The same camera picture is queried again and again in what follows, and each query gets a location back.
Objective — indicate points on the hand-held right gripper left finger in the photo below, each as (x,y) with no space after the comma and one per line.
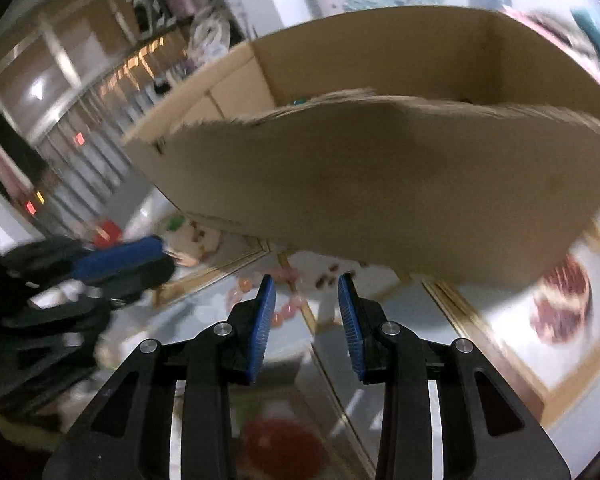
(262,330)

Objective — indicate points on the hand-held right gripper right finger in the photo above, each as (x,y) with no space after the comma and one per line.
(350,330)

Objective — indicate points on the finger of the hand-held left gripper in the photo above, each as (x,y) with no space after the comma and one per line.
(120,257)
(145,277)

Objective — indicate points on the torn cardboard box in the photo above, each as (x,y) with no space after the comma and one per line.
(380,185)

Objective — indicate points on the red handbag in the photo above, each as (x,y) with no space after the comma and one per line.
(107,232)

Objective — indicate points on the fruit print tablecloth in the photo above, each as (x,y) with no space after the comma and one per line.
(415,320)

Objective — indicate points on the metal railing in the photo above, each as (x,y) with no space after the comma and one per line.
(105,125)

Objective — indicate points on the wooden wardrobe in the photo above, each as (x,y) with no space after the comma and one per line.
(55,45)

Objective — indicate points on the white clothes pile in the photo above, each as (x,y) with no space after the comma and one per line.
(210,32)

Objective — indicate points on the black and white jacket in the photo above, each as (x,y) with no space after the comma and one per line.
(150,7)

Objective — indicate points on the red floral blanket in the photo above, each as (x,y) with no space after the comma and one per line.
(535,22)

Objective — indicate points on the teal pillow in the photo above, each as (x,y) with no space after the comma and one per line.
(587,25)

